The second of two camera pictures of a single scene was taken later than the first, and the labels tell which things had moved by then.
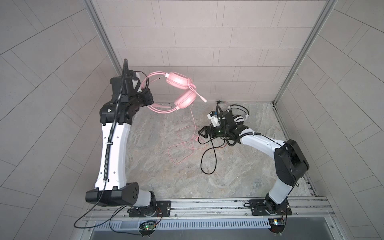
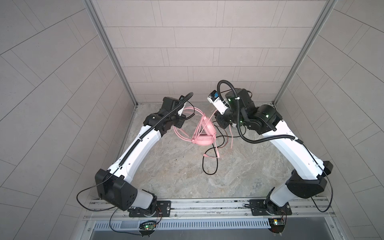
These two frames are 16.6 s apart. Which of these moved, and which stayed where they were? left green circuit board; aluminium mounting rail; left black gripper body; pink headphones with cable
Moved: left black gripper body; pink headphones with cable
Stayed: left green circuit board; aluminium mounting rail
